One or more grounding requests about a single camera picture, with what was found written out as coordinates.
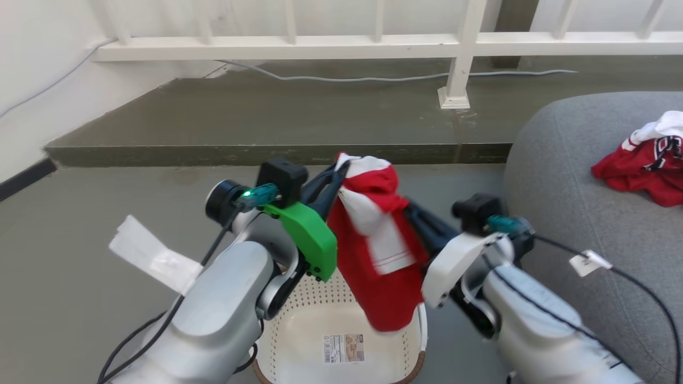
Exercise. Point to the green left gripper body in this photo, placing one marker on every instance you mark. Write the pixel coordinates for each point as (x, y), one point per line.
(312, 234)

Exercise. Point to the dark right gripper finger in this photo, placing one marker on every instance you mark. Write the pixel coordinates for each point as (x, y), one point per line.
(433, 221)
(433, 244)

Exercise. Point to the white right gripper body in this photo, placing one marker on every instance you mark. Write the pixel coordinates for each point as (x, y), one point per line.
(453, 261)

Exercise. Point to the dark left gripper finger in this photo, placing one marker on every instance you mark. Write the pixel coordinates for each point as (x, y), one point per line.
(330, 200)
(326, 178)

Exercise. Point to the red and white garment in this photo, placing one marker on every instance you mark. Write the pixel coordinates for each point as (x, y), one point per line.
(379, 288)

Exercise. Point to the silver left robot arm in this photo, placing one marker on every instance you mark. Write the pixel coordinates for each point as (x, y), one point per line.
(224, 298)

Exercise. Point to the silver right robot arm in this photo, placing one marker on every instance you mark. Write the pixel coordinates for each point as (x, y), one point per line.
(523, 341)

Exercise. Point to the white perforated laundry basket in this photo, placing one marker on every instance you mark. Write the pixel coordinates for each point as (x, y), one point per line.
(304, 341)

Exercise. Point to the paper barcode label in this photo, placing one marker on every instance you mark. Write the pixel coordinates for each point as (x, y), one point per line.
(344, 348)

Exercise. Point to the grey sofa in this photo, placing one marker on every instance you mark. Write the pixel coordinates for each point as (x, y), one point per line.
(576, 229)

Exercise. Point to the white metal railing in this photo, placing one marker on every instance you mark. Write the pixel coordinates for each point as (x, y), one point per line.
(320, 46)

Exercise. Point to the large white paper tag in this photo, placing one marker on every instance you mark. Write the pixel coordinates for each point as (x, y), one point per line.
(155, 258)

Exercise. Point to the red garment with black print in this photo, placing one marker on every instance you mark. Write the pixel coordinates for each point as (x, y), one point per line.
(640, 176)

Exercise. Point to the black skirting strip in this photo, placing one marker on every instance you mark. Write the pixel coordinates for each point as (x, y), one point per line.
(26, 180)

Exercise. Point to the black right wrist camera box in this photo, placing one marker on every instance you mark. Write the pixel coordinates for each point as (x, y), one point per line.
(476, 212)

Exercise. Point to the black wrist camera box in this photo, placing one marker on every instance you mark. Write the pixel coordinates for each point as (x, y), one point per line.
(476, 212)
(283, 178)

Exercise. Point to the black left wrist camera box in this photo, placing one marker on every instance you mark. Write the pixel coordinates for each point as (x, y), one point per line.
(283, 178)

